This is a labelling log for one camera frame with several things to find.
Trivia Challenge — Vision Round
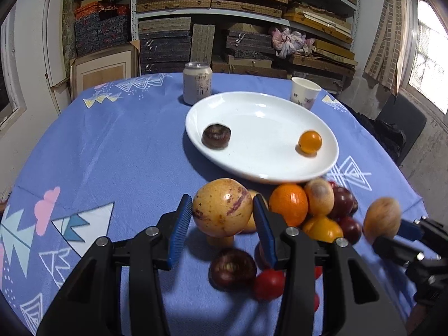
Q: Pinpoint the marble patterned panel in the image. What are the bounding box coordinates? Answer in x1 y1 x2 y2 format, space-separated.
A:
62 0 77 60

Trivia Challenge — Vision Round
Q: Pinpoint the dark red plum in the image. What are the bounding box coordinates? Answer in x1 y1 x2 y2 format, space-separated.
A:
331 185 356 219
338 216 363 246

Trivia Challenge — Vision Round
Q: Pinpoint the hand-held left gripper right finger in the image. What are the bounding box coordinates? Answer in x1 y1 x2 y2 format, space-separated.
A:
253 194 408 336

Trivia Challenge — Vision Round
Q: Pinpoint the yellow orange fruit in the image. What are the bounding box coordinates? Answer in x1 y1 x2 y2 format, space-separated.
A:
302 215 344 244

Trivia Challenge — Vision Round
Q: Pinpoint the stack of blue patterned boxes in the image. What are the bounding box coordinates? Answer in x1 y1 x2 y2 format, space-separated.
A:
73 2 132 57

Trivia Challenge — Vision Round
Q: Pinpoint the dark window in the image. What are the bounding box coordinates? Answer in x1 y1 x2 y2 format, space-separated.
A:
0 3 28 134

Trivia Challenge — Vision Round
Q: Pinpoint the orange tangerine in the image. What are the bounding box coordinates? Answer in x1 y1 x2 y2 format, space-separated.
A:
269 183 309 228

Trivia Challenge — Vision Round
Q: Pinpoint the tan fruit with dark spot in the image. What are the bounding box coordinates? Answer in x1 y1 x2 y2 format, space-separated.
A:
304 178 335 217

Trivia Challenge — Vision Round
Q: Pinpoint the grey metal shelf rack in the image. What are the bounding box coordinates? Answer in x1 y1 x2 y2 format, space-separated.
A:
131 0 361 78

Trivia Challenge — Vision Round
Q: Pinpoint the small orange fruit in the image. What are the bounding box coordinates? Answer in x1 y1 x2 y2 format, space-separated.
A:
298 130 323 155

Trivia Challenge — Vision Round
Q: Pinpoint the stack of dark wooden boxes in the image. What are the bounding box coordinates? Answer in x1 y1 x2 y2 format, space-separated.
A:
212 24 356 92

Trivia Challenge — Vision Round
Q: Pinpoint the stack of dark grey boxes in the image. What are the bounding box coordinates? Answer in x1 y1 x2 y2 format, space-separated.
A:
139 17 192 75

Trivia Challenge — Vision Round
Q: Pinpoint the blue patterned tablecloth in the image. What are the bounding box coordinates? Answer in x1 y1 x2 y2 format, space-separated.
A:
0 73 433 336

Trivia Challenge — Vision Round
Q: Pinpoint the wooden picture frame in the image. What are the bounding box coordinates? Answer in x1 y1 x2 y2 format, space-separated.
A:
69 40 141 101

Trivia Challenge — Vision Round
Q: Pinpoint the upright woven tan box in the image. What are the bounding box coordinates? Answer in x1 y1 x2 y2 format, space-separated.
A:
191 24 216 64

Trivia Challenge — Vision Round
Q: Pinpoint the white oval plate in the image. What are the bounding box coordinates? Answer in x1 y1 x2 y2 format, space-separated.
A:
185 91 339 184

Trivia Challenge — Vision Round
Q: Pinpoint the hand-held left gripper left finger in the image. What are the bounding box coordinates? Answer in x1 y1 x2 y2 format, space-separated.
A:
37 194 193 336

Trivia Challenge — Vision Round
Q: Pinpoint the bright window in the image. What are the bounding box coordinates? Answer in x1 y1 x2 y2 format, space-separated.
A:
406 0 448 114

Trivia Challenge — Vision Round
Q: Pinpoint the pink floral cloth bundle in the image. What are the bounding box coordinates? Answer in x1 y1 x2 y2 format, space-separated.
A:
269 27 316 59

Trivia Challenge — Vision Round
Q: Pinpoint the checkered curtain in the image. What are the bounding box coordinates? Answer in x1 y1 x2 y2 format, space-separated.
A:
363 0 413 97

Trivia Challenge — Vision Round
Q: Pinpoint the stack of yellow flat boxes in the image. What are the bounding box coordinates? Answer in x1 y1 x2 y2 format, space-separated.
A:
283 3 358 68

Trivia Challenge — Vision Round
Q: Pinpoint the large striped pepino melon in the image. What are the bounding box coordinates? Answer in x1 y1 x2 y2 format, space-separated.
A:
192 178 253 235

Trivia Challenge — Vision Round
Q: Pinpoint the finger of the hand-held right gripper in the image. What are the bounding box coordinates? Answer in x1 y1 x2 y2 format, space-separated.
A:
399 216 448 253
372 235 427 269

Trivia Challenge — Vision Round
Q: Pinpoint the silver drink can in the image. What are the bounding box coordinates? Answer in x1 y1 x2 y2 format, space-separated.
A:
183 62 213 106

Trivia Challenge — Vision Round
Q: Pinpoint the black bag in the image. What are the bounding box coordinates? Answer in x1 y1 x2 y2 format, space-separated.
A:
345 102 407 164

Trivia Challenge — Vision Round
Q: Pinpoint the white board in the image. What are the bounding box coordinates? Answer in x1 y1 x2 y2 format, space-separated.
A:
42 0 72 116

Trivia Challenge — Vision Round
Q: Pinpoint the white paper cup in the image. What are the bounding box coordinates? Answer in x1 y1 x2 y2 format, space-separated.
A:
290 76 322 110

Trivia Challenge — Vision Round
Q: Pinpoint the dark chair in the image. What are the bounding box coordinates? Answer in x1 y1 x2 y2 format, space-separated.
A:
376 94 428 167

